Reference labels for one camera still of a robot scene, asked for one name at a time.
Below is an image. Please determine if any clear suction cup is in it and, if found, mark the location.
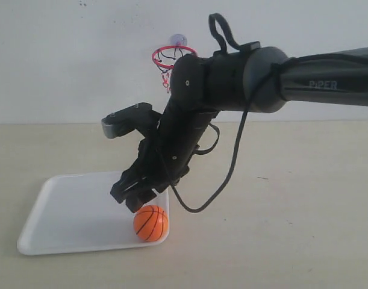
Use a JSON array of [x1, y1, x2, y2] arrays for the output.
[[169, 33, 187, 46]]

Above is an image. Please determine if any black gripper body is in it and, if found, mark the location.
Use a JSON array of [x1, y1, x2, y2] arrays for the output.
[[132, 101, 219, 192]]

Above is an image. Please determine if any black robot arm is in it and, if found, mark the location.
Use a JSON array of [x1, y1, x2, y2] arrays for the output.
[[102, 43, 368, 212]]

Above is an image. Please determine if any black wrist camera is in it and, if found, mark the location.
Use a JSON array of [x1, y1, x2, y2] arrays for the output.
[[101, 102, 155, 139]]

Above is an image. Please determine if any small orange basketball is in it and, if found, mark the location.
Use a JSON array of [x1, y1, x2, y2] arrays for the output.
[[133, 205, 169, 243]]

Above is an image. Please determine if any red mini basketball hoop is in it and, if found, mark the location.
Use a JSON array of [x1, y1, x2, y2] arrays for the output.
[[152, 45, 197, 93]]

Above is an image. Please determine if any white plastic tray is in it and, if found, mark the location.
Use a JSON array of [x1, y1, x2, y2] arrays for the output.
[[17, 171, 167, 255]]

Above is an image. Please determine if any black cable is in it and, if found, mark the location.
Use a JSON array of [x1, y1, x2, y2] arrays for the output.
[[168, 54, 299, 212]]

